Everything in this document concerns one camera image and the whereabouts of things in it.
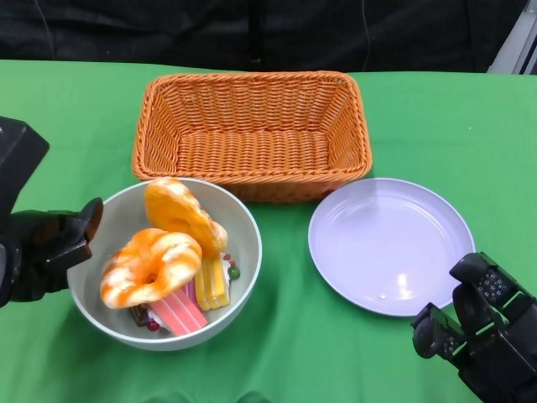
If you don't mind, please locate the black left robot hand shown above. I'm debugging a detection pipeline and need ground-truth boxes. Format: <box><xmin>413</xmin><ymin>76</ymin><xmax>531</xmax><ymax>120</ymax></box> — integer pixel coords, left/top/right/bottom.
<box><xmin>0</xmin><ymin>196</ymin><xmax>104</xmax><ymax>310</ymax></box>

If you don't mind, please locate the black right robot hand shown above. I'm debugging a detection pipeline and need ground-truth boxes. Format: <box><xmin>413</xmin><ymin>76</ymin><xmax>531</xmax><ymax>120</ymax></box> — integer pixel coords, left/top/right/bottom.
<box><xmin>410</xmin><ymin>251</ymin><xmax>537</xmax><ymax>403</ymax></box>

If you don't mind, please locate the grey-green bowl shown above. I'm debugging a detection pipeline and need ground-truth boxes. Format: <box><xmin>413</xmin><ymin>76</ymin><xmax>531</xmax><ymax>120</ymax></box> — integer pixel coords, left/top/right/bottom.
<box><xmin>66</xmin><ymin>177</ymin><xmax>263</xmax><ymax>352</ymax></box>

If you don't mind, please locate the orange glazed donut bread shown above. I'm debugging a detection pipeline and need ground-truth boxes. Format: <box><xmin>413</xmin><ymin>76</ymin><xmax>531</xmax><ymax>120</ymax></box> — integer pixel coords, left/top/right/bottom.
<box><xmin>144</xmin><ymin>176</ymin><xmax>230</xmax><ymax>258</ymax></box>
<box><xmin>99</xmin><ymin>228</ymin><xmax>204</xmax><ymax>311</ymax></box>

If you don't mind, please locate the chocolate cake slice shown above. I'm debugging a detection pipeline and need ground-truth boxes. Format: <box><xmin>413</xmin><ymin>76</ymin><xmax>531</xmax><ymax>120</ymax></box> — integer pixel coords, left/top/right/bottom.
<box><xmin>130</xmin><ymin>304</ymin><xmax>149</xmax><ymax>327</ymax></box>

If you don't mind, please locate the pink layered cake slice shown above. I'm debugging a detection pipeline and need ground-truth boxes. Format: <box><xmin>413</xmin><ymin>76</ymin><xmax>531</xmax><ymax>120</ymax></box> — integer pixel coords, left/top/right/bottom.
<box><xmin>146</xmin><ymin>289</ymin><xmax>210</xmax><ymax>338</ymax></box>

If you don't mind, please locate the lavender plate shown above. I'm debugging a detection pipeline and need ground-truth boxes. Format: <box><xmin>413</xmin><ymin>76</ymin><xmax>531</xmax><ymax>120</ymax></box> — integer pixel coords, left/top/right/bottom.
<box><xmin>308</xmin><ymin>178</ymin><xmax>477</xmax><ymax>318</ymax></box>

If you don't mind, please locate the yellow layered cake slice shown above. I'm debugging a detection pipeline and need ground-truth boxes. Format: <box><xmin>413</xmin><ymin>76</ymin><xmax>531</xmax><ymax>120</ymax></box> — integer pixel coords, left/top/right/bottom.
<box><xmin>195</xmin><ymin>251</ymin><xmax>242</xmax><ymax>312</ymax></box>

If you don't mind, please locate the orange wicker basket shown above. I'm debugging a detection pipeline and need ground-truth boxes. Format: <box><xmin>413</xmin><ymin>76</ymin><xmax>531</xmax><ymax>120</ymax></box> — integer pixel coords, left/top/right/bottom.
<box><xmin>131</xmin><ymin>71</ymin><xmax>373</xmax><ymax>204</ymax></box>

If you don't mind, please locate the black curtain backdrop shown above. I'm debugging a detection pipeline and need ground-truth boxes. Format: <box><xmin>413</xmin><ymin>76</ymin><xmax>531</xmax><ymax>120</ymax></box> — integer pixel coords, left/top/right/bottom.
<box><xmin>0</xmin><ymin>0</ymin><xmax>528</xmax><ymax>76</ymax></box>

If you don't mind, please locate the green tablecloth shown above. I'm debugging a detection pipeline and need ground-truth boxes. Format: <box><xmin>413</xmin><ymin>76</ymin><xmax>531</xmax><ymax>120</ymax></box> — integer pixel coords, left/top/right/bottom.
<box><xmin>0</xmin><ymin>60</ymin><xmax>537</xmax><ymax>403</ymax></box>

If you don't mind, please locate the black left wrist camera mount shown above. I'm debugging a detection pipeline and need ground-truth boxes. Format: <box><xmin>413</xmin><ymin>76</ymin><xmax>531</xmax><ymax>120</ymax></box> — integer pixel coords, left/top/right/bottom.
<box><xmin>0</xmin><ymin>117</ymin><xmax>50</xmax><ymax>219</ymax></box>

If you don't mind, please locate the aluminium frame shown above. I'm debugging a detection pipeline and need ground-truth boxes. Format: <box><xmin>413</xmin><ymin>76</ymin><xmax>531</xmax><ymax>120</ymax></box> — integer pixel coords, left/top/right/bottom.
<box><xmin>488</xmin><ymin>0</ymin><xmax>537</xmax><ymax>76</ymax></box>

